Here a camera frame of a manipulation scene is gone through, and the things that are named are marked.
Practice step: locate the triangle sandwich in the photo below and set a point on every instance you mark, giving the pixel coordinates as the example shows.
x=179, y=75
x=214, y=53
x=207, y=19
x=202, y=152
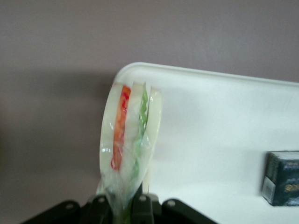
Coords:
x=130, y=140

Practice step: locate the small black printed box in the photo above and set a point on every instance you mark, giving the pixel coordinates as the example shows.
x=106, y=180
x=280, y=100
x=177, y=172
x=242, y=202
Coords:
x=281, y=179

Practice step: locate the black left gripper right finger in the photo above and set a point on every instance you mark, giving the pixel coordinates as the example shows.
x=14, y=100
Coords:
x=149, y=208

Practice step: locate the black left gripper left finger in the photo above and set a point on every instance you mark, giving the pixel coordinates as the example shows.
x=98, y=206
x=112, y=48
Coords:
x=95, y=210

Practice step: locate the cream plastic tray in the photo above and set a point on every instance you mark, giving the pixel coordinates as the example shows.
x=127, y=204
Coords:
x=210, y=128

